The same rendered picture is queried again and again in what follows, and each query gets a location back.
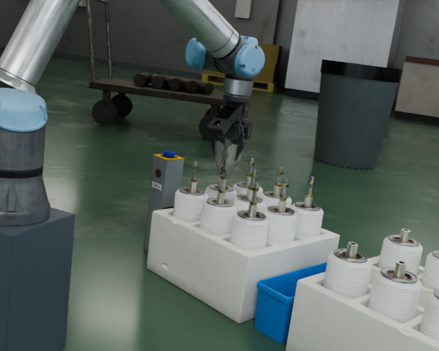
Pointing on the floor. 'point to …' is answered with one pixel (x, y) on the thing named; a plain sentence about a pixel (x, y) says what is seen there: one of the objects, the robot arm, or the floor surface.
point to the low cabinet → (426, 91)
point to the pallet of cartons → (271, 51)
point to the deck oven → (340, 39)
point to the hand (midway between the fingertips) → (223, 170)
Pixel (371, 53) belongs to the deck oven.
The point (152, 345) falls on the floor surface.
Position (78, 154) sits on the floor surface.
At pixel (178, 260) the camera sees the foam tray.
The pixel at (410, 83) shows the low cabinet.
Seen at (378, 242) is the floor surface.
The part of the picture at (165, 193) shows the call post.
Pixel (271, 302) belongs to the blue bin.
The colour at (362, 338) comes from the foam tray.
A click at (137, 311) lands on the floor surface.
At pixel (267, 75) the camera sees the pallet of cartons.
